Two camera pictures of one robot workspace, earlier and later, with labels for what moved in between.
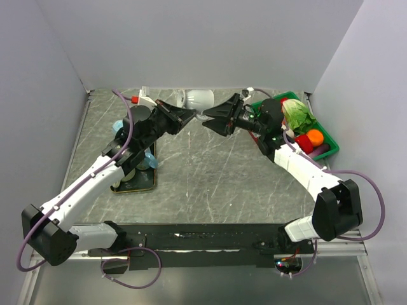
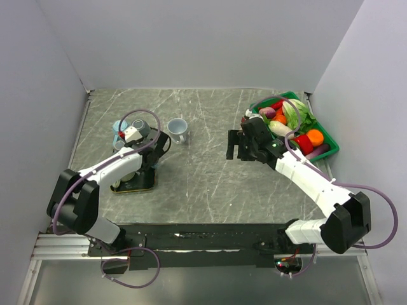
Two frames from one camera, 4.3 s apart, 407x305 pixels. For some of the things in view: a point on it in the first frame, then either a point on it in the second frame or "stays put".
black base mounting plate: x=201 y=246 stays put
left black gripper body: x=161 y=123 to x=156 y=160
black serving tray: x=142 y=180 stays put
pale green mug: x=128 y=176 stays put
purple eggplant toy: x=318 y=150 stays put
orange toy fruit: x=315 y=136 stays put
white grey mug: x=200 y=100 to x=177 y=128
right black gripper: x=226 y=124 to x=238 y=137
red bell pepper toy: x=304 y=143 stays put
